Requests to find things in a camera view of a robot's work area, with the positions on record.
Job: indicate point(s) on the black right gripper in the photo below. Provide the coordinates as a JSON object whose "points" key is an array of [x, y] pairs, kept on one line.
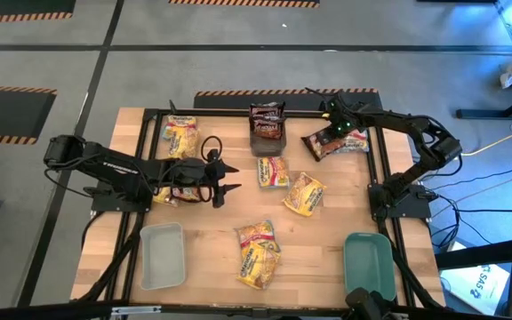
{"points": [[342, 117]]}

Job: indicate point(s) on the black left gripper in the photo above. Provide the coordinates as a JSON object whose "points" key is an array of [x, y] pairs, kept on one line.
{"points": [[216, 180]]}

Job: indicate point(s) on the black Maruchan fire noodle pack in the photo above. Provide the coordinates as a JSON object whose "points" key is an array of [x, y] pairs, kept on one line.
{"points": [[267, 128], [267, 109], [187, 194], [322, 144]]}

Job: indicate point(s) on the grey plastic bin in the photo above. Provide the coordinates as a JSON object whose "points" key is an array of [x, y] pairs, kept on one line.
{"points": [[162, 258]]}

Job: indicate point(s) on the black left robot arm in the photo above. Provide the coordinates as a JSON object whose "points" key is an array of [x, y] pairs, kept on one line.
{"points": [[114, 168]]}

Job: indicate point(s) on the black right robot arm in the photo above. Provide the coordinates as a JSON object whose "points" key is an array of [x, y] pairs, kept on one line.
{"points": [[434, 146]]}

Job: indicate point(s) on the black hazard-striped floor mat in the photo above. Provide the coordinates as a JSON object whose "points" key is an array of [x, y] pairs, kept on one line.
{"points": [[282, 101], [7, 111], [238, 2], [16, 6]]}

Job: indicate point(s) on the green plastic bin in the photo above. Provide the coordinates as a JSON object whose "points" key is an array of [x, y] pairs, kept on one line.
{"points": [[369, 266]]}

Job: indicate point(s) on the white printed cardboard box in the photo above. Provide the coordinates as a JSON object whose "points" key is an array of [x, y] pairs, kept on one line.
{"points": [[474, 284]]}

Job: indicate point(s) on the black aluminium table frame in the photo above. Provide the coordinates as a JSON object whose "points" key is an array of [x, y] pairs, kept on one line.
{"points": [[220, 113]]}

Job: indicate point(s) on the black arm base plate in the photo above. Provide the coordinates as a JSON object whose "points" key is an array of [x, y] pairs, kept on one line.
{"points": [[416, 209], [105, 205]]}

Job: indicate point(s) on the black desk leg frame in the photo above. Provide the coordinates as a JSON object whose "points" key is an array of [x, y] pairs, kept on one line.
{"points": [[482, 114]]}

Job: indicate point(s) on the black camera rig beam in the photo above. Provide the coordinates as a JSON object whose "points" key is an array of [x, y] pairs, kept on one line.
{"points": [[38, 311]]}

